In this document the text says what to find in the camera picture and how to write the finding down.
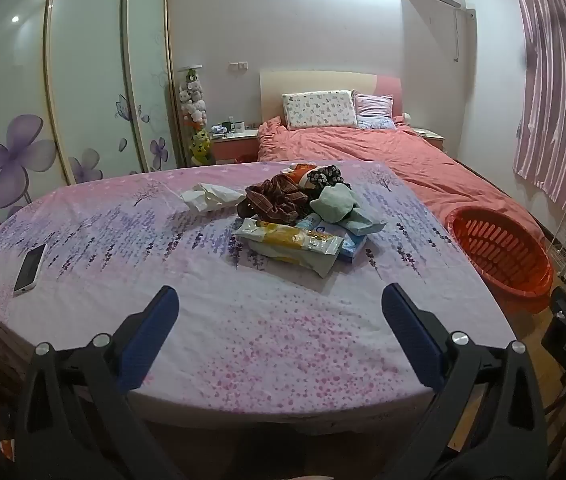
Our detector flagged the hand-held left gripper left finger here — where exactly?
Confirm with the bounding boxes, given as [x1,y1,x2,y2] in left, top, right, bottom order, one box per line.
[13,285,184,480]

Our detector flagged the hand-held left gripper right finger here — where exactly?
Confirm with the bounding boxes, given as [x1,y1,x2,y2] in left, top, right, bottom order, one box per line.
[382,283,548,480]

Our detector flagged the orange plastic laundry basket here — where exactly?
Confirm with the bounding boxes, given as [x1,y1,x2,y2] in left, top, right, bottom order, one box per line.
[445,206,554,313]

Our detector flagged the light blue tissue pack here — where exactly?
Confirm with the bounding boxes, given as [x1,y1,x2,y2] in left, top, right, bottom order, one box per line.
[295,212,370,264]

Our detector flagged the pink lavender print tablecloth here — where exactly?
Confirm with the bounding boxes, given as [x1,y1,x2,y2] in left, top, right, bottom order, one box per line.
[0,160,518,436]

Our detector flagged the white smartphone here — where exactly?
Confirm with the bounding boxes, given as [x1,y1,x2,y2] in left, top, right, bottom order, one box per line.
[13,243,48,296]

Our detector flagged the pale wet wipes pack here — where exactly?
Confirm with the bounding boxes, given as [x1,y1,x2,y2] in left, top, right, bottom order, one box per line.
[249,240,340,279]

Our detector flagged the crumpled white tissue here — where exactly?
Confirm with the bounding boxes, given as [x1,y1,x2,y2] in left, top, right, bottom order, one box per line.
[181,182,246,214]

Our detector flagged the pale green cloth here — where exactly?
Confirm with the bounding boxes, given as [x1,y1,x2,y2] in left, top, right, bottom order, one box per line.
[310,183,360,224]

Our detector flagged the yellow and white wrapper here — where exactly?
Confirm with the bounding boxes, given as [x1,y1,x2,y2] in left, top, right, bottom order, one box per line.
[235,217,344,262]

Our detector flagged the bed with pink duvet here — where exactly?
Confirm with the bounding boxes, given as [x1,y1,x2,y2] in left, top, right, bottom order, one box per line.
[256,115,546,261]

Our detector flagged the black floral cloth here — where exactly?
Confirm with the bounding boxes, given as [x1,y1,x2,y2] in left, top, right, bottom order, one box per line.
[308,163,346,189]

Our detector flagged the dark checked cloth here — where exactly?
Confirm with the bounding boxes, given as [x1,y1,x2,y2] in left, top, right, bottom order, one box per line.
[235,172,314,227]

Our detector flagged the orange white garment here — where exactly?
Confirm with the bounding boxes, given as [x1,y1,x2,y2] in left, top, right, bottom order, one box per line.
[282,162,322,187]

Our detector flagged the yellow green frog toy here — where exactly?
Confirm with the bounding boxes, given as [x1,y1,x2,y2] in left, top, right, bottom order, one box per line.
[189,127,214,166]

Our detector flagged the pink and white nightstand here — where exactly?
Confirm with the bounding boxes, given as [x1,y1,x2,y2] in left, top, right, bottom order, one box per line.
[211,129,260,165]
[415,128,448,154]

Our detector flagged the pink striped pillow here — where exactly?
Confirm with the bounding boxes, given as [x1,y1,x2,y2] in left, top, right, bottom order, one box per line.
[352,90,396,131]

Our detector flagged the hanging stuffed toys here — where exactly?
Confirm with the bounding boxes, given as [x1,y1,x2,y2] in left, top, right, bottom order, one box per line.
[178,67,210,132]

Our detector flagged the white floral pillow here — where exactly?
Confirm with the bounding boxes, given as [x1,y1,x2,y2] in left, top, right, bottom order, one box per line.
[281,89,359,130]

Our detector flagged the pink striped curtain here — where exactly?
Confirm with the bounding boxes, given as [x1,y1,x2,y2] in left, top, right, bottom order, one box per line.
[512,0,566,212]

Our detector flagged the wardrobe with flower print doors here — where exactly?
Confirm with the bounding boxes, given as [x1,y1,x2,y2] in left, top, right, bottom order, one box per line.
[0,0,184,241]

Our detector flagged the cream and pink headboard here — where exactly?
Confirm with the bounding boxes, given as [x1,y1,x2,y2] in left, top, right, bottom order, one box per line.
[259,69,404,127]

